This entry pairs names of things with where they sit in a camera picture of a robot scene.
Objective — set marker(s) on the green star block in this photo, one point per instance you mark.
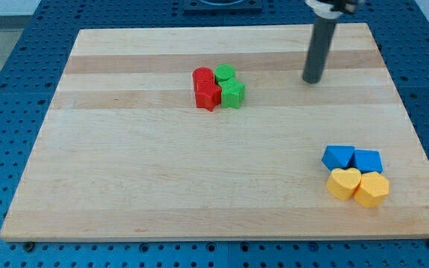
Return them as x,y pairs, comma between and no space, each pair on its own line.
232,94

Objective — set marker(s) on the red star block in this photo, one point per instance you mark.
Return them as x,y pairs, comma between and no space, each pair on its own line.
207,95

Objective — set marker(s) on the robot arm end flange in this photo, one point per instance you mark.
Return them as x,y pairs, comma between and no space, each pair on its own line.
333,9

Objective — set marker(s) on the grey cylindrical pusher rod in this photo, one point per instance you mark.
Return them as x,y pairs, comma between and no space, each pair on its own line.
319,47

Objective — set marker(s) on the yellow heart block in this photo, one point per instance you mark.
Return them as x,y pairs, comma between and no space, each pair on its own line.
342,183

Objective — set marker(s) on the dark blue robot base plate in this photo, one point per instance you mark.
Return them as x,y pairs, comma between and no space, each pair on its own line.
198,6

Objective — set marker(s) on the light wooden board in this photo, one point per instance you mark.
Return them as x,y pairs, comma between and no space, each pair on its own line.
124,154

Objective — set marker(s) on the blue triangular block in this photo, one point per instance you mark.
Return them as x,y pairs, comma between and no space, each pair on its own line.
337,156

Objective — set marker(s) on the green cylinder block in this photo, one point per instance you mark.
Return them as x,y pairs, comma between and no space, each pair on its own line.
223,72

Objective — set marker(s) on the yellow hexagon block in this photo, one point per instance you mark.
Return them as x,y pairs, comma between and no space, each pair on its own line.
372,190

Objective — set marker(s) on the red cylinder block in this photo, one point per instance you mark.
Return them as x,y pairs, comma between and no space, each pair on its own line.
201,75

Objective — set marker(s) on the blue pentagon block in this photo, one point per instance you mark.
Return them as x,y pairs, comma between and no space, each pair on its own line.
366,161

